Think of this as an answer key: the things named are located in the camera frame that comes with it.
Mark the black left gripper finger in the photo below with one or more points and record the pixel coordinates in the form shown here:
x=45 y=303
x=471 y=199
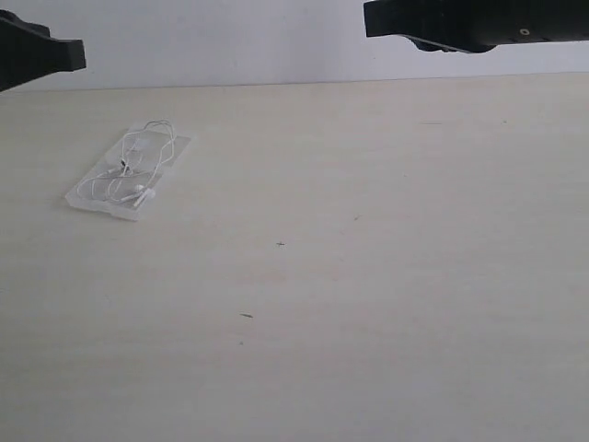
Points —
x=29 y=52

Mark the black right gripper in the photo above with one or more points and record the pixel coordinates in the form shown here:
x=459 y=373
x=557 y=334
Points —
x=447 y=26

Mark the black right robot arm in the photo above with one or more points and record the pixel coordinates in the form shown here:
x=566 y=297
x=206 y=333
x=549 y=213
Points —
x=537 y=21

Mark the clear plastic storage box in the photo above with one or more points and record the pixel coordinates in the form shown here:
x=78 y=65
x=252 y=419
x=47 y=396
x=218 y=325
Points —
x=125 y=180

